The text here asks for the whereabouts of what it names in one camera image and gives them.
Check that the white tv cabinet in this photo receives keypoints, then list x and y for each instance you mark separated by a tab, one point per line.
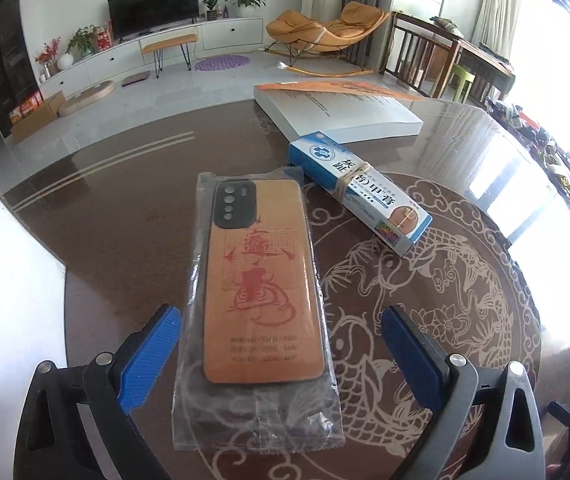
230	32

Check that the red flower arrangement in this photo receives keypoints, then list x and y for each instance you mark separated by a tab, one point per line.
49	55

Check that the green potted plant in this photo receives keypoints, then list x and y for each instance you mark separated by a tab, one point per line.
82	40

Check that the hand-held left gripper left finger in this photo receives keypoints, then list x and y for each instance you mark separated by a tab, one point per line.
150	360

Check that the red gift packages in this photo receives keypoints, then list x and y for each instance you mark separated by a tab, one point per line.
101	37

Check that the purple round rug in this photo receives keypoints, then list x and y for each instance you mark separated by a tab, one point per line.
222	63

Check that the white round vase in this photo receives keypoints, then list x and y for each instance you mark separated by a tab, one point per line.
65	61

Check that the dark wooden desk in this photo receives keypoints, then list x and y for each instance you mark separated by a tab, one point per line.
465	50

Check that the orange rocking chair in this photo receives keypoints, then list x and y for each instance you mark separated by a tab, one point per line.
325	32

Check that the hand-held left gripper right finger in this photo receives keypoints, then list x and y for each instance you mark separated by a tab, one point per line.
412	360

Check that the black television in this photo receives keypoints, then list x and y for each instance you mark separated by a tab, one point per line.
152	7

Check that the row of cluttered small items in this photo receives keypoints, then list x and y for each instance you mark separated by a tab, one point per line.
555	160

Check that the round beige floor cushion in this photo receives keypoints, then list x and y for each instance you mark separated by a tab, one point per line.
87	96

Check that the blue and white ointment box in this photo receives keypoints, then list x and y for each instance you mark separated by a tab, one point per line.
355	185

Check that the small potted plant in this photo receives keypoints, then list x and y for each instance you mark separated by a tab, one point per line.
210	7

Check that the bathroom scale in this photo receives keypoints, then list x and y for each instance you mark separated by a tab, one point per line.
135	79

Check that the wooden bench with metal legs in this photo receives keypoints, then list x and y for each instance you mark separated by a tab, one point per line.
170	42

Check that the cardboard box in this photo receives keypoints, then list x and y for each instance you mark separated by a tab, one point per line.
37	116

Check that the black display cabinet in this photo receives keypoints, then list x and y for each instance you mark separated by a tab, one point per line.
0	70

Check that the orange phone case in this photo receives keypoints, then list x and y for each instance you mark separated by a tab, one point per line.
250	280

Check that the green plastic stool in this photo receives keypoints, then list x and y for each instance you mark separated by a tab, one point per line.
460	77

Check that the white curtain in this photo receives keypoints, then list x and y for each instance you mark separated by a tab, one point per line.
497	0

